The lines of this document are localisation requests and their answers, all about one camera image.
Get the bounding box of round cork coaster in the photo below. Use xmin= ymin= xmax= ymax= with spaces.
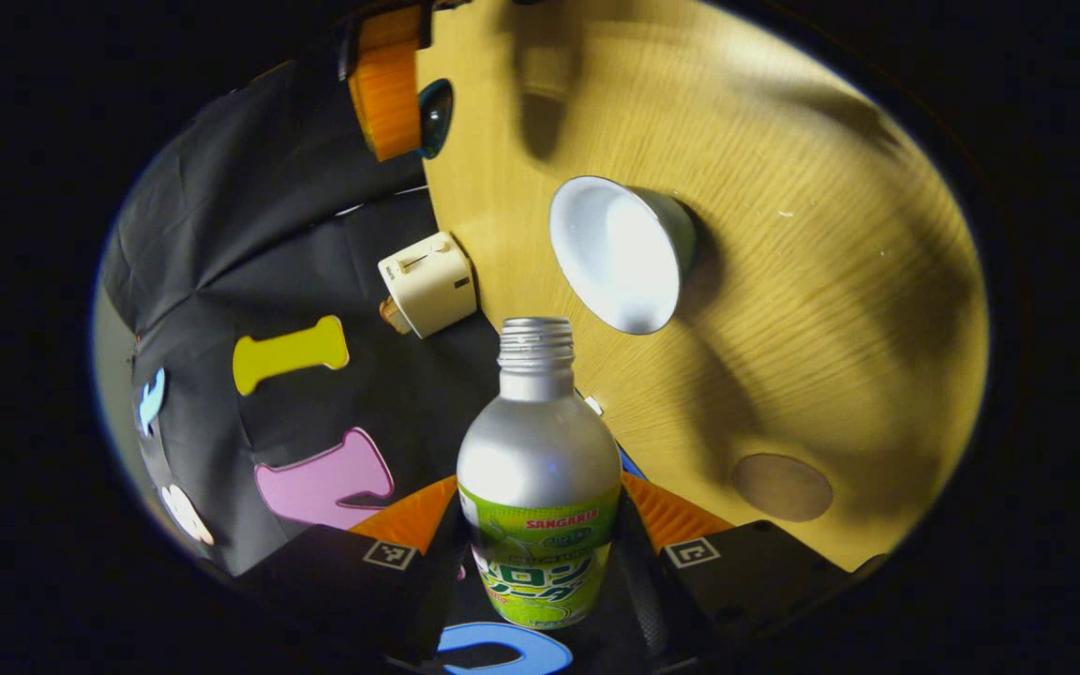
xmin=731 ymin=454 xmax=834 ymax=523

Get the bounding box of white toaster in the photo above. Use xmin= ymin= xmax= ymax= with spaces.
xmin=378 ymin=232 xmax=478 ymax=339

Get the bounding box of blue folded towel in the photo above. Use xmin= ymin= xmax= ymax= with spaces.
xmin=582 ymin=394 xmax=650 ymax=481

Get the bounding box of silver green water bottle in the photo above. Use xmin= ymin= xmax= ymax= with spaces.
xmin=457 ymin=317 xmax=623 ymax=629

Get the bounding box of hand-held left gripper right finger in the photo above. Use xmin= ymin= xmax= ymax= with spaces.
xmin=617 ymin=472 xmax=890 ymax=662

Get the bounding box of teal ceramic teacup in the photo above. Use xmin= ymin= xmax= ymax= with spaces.
xmin=549 ymin=175 xmax=698 ymax=336

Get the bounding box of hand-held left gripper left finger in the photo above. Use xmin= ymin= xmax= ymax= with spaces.
xmin=240 ymin=475 xmax=468 ymax=662

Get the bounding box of black backdrop cloth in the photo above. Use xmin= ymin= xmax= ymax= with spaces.
xmin=95 ymin=56 xmax=597 ymax=675

